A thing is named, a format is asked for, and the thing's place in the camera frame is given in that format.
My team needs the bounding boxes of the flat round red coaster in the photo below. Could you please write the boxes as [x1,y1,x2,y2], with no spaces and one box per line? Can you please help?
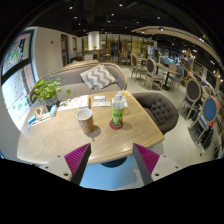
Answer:
[108,119,124,131]

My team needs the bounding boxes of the group of ceiling spotlights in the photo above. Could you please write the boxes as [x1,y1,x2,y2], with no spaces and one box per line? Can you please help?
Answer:
[66,0,208,44]

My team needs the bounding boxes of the white printed booklet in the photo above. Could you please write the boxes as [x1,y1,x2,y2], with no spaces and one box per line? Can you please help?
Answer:
[58,94,89,113]

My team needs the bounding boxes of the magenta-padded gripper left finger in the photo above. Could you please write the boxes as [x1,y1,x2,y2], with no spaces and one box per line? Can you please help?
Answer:
[41,143,93,186]

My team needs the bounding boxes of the group of dining chairs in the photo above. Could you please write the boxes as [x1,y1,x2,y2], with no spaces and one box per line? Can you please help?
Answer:
[128,51,224,158]

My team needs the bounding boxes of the dark tufted armchair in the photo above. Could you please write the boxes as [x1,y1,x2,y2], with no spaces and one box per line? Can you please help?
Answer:
[132,91,180,136]

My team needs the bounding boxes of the green potted plant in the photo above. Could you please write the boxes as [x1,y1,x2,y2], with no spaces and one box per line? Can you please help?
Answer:
[31,75,72,108]

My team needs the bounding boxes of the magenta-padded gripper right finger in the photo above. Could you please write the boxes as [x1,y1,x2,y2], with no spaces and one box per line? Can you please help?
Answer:
[132,143,183,186]

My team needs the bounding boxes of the brown mug with white lettering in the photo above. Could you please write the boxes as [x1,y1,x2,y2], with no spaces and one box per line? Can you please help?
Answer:
[75,107,96,135]

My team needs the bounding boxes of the white paper leaflet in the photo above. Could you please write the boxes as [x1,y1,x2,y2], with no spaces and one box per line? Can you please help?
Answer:
[91,100,112,108]

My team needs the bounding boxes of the small light blue box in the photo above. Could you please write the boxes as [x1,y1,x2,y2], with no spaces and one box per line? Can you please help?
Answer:
[49,104,58,118]

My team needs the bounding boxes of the green tea drink bottle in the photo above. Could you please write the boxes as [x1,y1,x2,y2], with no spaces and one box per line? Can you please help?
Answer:
[110,92,126,128]

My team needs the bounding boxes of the grey white chevron cushion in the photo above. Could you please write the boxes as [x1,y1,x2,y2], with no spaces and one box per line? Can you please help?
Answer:
[79,64,118,91]

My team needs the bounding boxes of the blue flat packet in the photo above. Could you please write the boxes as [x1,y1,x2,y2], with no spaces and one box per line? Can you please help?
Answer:
[27,113,38,126]

